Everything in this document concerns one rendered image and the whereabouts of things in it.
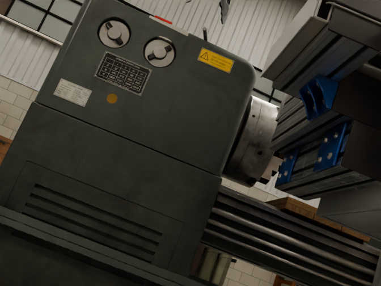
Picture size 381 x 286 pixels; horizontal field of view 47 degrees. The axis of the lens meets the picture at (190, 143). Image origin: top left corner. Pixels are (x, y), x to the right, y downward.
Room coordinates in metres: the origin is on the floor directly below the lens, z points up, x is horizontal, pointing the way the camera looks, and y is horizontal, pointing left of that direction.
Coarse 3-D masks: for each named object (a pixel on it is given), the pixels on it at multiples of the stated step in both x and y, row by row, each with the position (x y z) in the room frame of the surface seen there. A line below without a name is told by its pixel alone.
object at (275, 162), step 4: (272, 160) 1.52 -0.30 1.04; (276, 160) 1.53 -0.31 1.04; (280, 160) 1.53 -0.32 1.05; (272, 164) 1.52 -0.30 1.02; (276, 164) 1.52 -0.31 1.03; (280, 164) 1.52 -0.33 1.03; (268, 168) 1.51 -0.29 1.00; (272, 168) 1.51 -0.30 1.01; (276, 168) 1.52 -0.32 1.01; (264, 172) 1.50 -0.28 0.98; (268, 172) 1.50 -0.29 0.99; (272, 172) 1.52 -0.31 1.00; (276, 172) 1.51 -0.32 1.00; (264, 176) 1.50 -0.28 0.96; (268, 176) 1.50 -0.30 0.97; (248, 180) 1.52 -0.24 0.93; (252, 180) 1.51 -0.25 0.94; (256, 180) 1.50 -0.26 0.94; (260, 180) 1.52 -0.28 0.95; (264, 180) 1.51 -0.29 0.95; (268, 180) 1.50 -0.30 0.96
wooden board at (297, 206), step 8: (272, 200) 1.53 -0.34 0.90; (280, 200) 1.45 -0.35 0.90; (288, 200) 1.38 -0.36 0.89; (296, 200) 1.38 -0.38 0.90; (280, 208) 1.42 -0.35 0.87; (288, 208) 1.38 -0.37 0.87; (296, 208) 1.38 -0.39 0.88; (304, 208) 1.39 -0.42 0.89; (312, 208) 1.39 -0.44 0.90; (304, 216) 1.39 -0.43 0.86; (312, 216) 1.39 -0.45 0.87; (320, 224) 1.42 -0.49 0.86; (328, 224) 1.39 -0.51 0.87; (336, 224) 1.39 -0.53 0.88; (344, 232) 1.40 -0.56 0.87; (352, 232) 1.40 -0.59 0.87; (360, 240) 1.43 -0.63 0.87; (368, 240) 1.40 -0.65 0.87
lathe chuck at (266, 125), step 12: (264, 108) 1.42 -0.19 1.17; (276, 108) 1.45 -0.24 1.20; (264, 120) 1.40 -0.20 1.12; (264, 132) 1.40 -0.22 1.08; (252, 144) 1.40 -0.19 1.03; (264, 144) 1.40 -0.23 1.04; (252, 156) 1.42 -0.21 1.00; (264, 156) 1.41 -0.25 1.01; (240, 168) 1.46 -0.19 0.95; (252, 168) 1.45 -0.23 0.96; (264, 168) 1.44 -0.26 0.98; (240, 180) 1.52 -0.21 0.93
